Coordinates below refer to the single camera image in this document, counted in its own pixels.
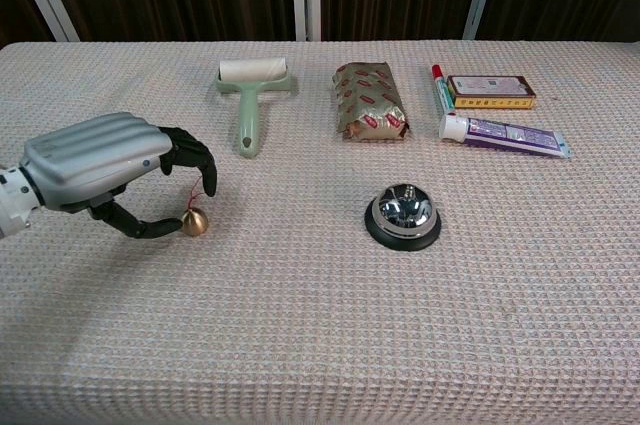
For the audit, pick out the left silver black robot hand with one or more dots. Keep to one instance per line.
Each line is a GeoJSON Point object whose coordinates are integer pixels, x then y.
{"type": "Point", "coordinates": [95, 150]}

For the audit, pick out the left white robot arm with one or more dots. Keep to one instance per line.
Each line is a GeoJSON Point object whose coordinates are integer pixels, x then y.
{"type": "Point", "coordinates": [12, 200]}

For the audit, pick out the green lint roller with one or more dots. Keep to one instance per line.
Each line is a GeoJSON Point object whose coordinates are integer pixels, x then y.
{"type": "Point", "coordinates": [248, 115]}

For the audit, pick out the gold red snack package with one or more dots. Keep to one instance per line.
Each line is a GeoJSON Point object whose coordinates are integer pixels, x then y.
{"type": "Point", "coordinates": [370, 100]}

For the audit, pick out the beige waffle tablecloth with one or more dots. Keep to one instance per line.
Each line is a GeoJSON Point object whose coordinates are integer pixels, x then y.
{"type": "Point", "coordinates": [320, 320]}

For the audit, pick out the small red-capped ointment tube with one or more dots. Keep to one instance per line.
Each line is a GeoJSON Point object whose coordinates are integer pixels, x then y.
{"type": "Point", "coordinates": [442, 90]}

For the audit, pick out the brown yellow flat box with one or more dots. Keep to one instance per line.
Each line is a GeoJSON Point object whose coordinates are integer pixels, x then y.
{"type": "Point", "coordinates": [490, 90]}

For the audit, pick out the purple white toothpaste tube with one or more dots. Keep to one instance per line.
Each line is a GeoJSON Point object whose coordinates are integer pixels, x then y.
{"type": "Point", "coordinates": [500, 132]}

